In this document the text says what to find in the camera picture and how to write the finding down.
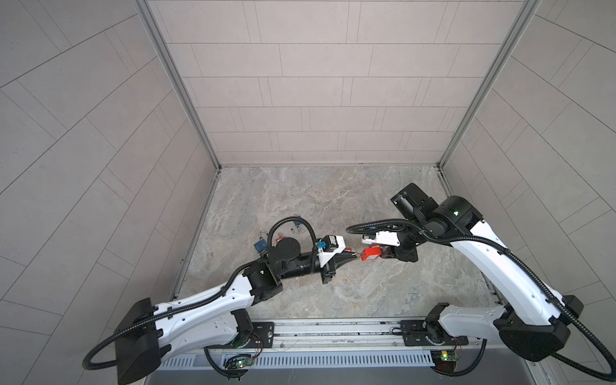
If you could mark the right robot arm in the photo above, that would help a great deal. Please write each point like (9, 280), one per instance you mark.
(535, 319)

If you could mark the green circuit board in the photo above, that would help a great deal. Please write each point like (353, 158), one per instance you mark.
(445, 361)
(239, 362)

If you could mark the large blue padlock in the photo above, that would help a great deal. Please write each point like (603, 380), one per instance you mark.
(261, 245)

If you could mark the small blue padlock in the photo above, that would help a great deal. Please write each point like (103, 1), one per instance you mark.
(296, 225)

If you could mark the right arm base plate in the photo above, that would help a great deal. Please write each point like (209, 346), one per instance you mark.
(421, 333)

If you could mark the left green circuit board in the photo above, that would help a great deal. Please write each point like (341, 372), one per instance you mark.
(239, 362)

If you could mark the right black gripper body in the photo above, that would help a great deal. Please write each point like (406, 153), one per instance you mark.
(407, 239)

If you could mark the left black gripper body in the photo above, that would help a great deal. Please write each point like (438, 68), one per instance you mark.
(323, 275)

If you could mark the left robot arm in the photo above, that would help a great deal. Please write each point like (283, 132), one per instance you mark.
(150, 333)

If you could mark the white slotted cable duct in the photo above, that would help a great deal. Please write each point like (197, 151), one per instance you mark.
(342, 359)

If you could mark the aluminium mounting rail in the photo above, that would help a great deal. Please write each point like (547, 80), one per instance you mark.
(371, 334)

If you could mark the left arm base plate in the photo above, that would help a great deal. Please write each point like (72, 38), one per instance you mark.
(262, 337)

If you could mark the right green circuit board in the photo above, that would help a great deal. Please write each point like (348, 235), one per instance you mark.
(445, 361)

